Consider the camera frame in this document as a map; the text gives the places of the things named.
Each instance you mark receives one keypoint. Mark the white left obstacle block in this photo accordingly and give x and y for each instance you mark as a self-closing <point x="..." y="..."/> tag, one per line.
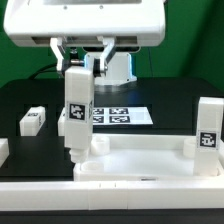
<point x="4" y="150"/>

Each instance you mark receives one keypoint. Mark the white front obstacle rail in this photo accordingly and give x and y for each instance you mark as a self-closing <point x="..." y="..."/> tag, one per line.
<point x="48" y="196"/>

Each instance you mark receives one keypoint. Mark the white desk top tray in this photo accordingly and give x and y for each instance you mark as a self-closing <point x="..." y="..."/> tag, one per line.
<point x="135" y="157"/>

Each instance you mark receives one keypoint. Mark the fiducial marker sheet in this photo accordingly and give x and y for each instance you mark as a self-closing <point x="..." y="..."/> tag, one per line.
<point x="121" y="116"/>

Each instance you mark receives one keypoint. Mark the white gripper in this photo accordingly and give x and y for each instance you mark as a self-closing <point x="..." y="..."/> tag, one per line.
<point x="85" y="23"/>

